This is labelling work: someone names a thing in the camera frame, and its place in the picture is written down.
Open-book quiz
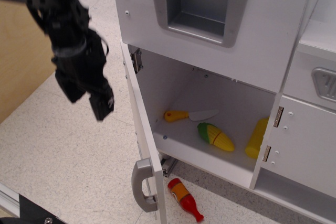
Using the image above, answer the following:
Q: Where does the metal fridge door hinge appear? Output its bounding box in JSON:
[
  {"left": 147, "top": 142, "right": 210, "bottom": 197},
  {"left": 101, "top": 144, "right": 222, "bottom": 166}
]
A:
[{"left": 131, "top": 48, "right": 143, "bottom": 74}]

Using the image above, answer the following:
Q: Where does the white low fridge door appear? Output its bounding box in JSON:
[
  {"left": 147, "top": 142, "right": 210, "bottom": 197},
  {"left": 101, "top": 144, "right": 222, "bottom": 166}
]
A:
[{"left": 120, "top": 42, "right": 167, "bottom": 223}]

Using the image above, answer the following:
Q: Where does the upper metal hinge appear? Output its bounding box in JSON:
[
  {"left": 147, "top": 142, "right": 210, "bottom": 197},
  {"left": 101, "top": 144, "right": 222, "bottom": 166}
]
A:
[{"left": 273, "top": 106, "right": 283, "bottom": 127}]

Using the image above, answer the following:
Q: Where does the aluminium rail bottom left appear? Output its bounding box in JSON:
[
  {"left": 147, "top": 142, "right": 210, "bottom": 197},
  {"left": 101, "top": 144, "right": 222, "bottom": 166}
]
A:
[{"left": 1, "top": 183, "right": 20, "bottom": 217}]

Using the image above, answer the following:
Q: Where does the toy corn with green husk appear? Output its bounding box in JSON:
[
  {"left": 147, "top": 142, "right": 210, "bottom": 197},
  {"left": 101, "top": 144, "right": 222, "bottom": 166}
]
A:
[{"left": 197, "top": 122, "right": 235, "bottom": 152}]

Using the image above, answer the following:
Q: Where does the lower metal hinge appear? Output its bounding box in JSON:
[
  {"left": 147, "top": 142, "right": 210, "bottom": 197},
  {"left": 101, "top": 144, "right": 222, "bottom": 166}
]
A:
[{"left": 262, "top": 145, "right": 271, "bottom": 162}]

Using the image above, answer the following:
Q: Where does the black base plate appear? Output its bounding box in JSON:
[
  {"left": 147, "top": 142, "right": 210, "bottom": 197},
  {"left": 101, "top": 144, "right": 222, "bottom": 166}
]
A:
[{"left": 19, "top": 195, "right": 65, "bottom": 224}]

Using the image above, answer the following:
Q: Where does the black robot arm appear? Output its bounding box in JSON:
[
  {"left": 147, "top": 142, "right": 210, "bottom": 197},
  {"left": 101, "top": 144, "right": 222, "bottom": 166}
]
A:
[{"left": 8, "top": 0, "right": 114, "bottom": 121}]

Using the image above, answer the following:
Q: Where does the light wooden panel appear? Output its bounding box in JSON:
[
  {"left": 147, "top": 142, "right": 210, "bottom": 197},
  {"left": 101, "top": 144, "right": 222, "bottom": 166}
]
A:
[{"left": 1, "top": 0, "right": 54, "bottom": 122}]

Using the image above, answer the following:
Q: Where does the grey fridge door handle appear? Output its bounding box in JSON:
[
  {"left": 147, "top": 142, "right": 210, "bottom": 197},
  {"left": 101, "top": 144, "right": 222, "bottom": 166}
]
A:
[{"left": 131, "top": 157, "right": 158, "bottom": 213}]

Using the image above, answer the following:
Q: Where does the white toy kitchen cabinet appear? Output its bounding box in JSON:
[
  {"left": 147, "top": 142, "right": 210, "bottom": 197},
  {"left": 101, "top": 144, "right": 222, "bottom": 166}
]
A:
[{"left": 115, "top": 0, "right": 335, "bottom": 223}]

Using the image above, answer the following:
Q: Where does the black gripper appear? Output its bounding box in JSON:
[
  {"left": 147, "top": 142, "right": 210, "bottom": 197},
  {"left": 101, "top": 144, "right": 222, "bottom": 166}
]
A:
[{"left": 52, "top": 29, "right": 114, "bottom": 121}]

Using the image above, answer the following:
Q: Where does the aluminium extrusion foot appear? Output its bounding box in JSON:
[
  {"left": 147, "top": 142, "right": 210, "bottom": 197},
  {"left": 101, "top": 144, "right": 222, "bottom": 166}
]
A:
[{"left": 161, "top": 157, "right": 178, "bottom": 177}]

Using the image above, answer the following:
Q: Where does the yellow handled toy knife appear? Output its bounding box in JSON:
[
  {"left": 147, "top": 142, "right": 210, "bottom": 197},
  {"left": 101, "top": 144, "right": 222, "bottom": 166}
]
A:
[{"left": 164, "top": 110, "right": 219, "bottom": 122}]

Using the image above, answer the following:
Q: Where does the white right cabinet door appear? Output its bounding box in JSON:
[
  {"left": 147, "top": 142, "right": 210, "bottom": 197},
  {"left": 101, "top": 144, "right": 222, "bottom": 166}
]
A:
[{"left": 262, "top": 96, "right": 335, "bottom": 197}]

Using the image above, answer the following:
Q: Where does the red orange toy bottle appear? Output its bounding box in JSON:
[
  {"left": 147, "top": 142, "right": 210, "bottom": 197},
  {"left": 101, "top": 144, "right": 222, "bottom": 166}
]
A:
[{"left": 167, "top": 178, "right": 204, "bottom": 222}]

